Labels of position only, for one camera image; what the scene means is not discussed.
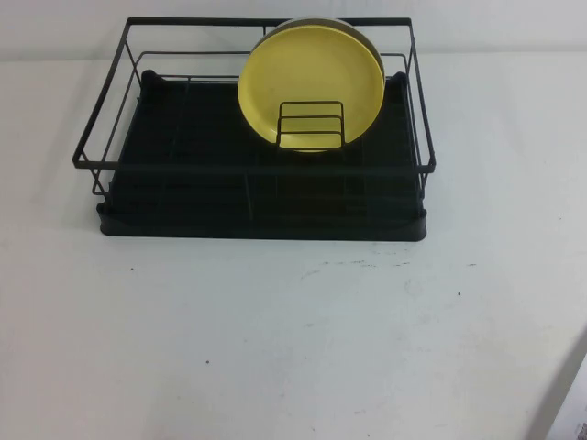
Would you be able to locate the yellow round plate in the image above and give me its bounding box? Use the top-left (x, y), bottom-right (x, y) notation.
top-left (237, 23), bottom-right (386, 154)

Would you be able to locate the black plastic drip tray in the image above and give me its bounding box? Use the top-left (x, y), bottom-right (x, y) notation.
top-left (94, 69), bottom-right (428, 242)

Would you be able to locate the black wire dish rack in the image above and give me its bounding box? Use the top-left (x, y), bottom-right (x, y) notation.
top-left (71, 16), bottom-right (437, 196)

